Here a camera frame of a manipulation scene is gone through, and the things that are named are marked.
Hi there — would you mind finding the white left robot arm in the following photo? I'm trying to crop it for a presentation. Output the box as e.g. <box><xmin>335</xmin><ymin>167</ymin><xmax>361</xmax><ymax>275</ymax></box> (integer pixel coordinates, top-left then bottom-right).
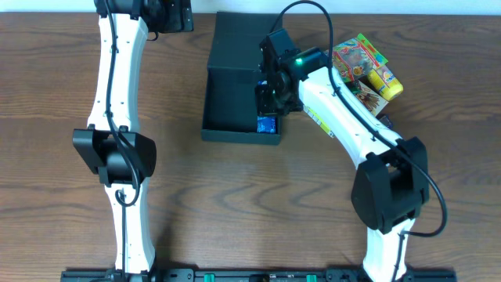
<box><xmin>63</xmin><ymin>0</ymin><xmax>193</xmax><ymax>281</ymax></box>

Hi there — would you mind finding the blue cookie roll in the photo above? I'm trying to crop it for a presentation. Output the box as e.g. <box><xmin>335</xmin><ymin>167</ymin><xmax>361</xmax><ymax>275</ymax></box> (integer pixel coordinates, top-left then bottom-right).
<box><xmin>254</xmin><ymin>81</ymin><xmax>276</xmax><ymax>134</ymax></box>

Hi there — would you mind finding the green pretzel snack box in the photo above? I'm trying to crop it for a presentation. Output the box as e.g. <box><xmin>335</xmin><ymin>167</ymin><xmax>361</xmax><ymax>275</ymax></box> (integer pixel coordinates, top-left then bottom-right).
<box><xmin>304</xmin><ymin>106</ymin><xmax>335</xmax><ymax>139</ymax></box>

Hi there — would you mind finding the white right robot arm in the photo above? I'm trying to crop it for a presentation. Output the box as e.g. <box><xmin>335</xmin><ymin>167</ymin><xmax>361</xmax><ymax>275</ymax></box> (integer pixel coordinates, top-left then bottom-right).
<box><xmin>255</xmin><ymin>29</ymin><xmax>429</xmax><ymax>281</ymax></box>

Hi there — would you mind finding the black box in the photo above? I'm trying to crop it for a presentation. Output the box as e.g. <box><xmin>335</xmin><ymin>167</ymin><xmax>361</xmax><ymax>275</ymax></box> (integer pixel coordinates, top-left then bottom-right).
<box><xmin>200</xmin><ymin>12</ymin><xmax>282</xmax><ymax>145</ymax></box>

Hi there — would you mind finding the brown chocolate sticks box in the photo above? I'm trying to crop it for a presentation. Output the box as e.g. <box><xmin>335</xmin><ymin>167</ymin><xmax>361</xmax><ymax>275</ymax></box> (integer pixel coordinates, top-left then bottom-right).
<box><xmin>346</xmin><ymin>81</ymin><xmax>388</xmax><ymax>116</ymax></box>

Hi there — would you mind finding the black mounting rail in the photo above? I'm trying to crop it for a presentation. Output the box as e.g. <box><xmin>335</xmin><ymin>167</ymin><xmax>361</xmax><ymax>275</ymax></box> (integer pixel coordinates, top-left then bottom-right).
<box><xmin>59</xmin><ymin>268</ymin><xmax>458</xmax><ymax>282</ymax></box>

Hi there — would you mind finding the dark blue chocolate bar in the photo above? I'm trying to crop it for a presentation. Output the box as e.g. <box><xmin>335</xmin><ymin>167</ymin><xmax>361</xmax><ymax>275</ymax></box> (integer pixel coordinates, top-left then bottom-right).
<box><xmin>378</xmin><ymin>114</ymin><xmax>394</xmax><ymax>129</ymax></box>

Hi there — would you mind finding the green gummy worms bag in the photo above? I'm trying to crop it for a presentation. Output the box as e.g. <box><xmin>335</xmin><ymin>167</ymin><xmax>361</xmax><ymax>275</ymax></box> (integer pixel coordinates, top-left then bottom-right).
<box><xmin>332</xmin><ymin>34</ymin><xmax>388</xmax><ymax>82</ymax></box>

